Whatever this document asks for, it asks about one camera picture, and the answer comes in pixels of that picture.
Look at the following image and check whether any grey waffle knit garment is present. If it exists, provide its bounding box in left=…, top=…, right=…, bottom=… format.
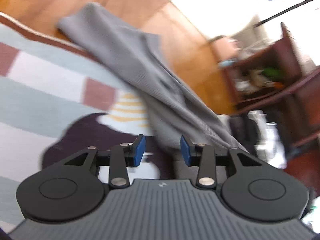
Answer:
left=56, top=2, right=251, bottom=181

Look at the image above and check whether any checkered cat pattern rug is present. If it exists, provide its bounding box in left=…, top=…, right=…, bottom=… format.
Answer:
left=0, top=12, right=181, bottom=233

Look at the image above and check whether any dark wooden shelf unit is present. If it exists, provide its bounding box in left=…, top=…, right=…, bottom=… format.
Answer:
left=220, top=23, right=319, bottom=191

